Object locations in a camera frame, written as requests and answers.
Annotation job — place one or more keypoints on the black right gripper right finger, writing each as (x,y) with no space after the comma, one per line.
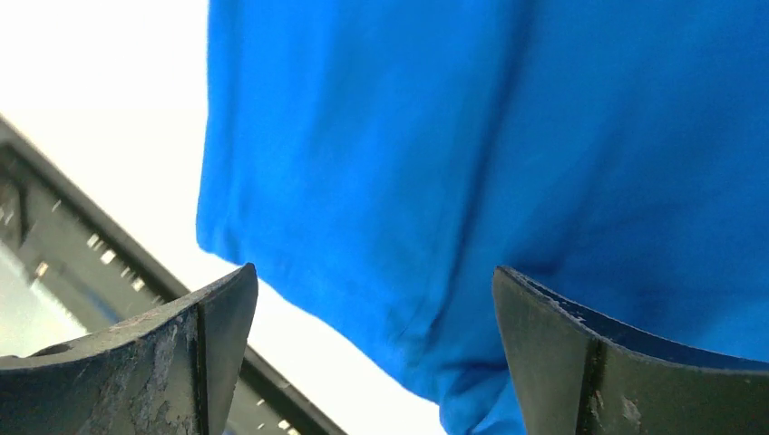
(578,371)

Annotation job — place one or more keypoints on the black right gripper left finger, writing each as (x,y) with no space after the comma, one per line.
(171,370)

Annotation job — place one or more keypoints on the blue printed t shirt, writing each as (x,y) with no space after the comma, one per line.
(376,160)

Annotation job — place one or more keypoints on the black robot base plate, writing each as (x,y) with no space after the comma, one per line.
(67,271)

